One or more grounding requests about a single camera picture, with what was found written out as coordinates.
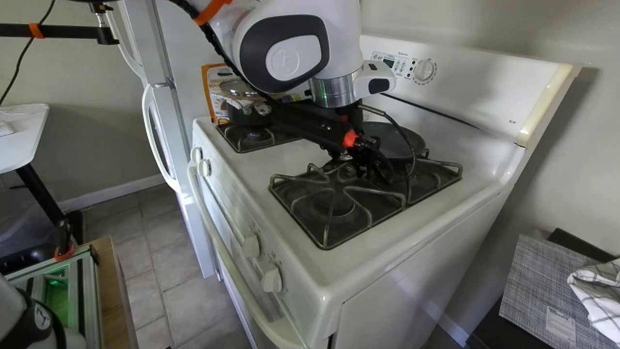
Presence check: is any black stand leg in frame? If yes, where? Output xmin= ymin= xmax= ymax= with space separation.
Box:
xmin=14 ymin=163 xmax=78 ymax=262

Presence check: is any black low table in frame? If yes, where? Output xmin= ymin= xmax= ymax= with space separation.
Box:
xmin=469 ymin=227 xmax=620 ymax=349

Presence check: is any white gas stove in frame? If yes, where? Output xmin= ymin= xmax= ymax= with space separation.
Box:
xmin=187 ymin=33 xmax=584 ymax=349

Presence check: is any black burner grate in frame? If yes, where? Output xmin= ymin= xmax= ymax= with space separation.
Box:
xmin=268 ymin=153 xmax=466 ymax=252
xmin=216 ymin=119 xmax=301 ymax=155

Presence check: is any white refrigerator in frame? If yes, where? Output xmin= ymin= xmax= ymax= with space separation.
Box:
xmin=115 ymin=0 xmax=220 ymax=281

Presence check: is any white timer dial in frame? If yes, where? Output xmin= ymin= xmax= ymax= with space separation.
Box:
xmin=411 ymin=57 xmax=440 ymax=86

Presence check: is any gray woven placemat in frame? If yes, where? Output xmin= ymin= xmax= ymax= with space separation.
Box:
xmin=499 ymin=233 xmax=620 ymax=349

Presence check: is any black bar with orange tape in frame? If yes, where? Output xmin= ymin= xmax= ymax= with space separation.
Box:
xmin=0 ymin=22 xmax=123 ymax=47

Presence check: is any thin black cable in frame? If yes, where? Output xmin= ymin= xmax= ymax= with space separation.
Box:
xmin=0 ymin=0 xmax=59 ymax=105

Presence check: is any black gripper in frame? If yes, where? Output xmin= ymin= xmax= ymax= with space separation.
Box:
xmin=274 ymin=103 xmax=392 ymax=181

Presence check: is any wooden plank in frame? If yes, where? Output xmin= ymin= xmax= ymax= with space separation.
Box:
xmin=90 ymin=235 xmax=140 ymax=349

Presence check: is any white tabletop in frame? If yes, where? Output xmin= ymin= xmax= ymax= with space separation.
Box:
xmin=0 ymin=103 xmax=53 ymax=177

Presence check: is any white checked towel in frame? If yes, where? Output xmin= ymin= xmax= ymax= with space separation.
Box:
xmin=566 ymin=258 xmax=620 ymax=345

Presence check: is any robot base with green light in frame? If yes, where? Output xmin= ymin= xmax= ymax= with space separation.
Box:
xmin=0 ymin=274 xmax=68 ymax=349

